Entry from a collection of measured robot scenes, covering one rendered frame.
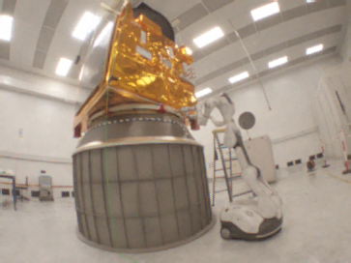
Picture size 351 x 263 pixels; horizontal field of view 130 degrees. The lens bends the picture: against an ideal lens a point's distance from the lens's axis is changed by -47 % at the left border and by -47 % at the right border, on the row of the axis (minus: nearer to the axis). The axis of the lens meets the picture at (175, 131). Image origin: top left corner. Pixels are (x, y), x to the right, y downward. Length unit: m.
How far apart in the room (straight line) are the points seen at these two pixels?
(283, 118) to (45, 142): 11.31
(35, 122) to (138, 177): 6.08
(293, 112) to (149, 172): 8.44
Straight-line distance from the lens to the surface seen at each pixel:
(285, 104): 9.30
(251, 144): 4.98
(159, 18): 4.08
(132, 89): 1.99
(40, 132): 7.05
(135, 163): 1.61
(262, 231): 1.53
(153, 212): 1.65
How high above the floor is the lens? 0.78
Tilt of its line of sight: 16 degrees up
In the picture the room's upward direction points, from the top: 7 degrees counter-clockwise
